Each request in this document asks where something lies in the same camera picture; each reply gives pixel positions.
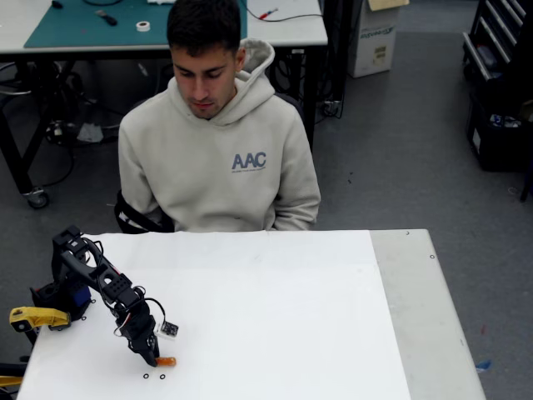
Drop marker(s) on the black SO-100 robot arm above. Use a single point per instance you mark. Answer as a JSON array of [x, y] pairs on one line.
[[116, 287]]

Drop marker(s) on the beige paper folder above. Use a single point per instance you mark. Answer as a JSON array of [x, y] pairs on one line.
[[387, 3]]

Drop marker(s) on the white cardboard box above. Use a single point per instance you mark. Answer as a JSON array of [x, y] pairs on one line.
[[372, 46]]

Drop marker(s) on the large white paper sheet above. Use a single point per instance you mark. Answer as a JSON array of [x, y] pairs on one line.
[[250, 312]]

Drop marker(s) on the green cutting mat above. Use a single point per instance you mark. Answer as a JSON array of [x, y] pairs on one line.
[[83, 29]]

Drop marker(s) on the blue tape scrap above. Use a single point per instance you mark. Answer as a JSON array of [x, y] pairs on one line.
[[484, 365]]

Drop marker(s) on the small orange object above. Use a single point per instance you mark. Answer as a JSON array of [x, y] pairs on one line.
[[167, 362]]

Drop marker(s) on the black utility knife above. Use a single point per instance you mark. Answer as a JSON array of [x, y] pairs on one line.
[[106, 17]]

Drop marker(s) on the black drawer cabinet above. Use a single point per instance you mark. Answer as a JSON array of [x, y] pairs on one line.
[[499, 33]]

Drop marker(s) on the man in beige hoodie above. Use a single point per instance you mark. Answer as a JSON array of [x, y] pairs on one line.
[[208, 166]]

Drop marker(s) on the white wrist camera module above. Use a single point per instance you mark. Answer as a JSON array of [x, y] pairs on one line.
[[168, 330]]

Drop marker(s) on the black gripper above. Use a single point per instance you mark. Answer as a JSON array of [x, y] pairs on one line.
[[145, 342]]

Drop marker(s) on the grey caster wheel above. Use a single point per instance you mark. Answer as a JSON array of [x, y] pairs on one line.
[[37, 199]]

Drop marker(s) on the yellow table clamp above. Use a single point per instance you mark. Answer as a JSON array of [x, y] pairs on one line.
[[37, 316], [8, 380]]

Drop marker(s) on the white tape roll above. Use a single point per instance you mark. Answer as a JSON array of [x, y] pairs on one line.
[[142, 26]]

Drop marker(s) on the small black mouse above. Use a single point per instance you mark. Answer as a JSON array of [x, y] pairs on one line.
[[57, 4]]

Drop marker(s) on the black storage bin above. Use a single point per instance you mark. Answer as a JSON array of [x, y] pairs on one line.
[[499, 146]]

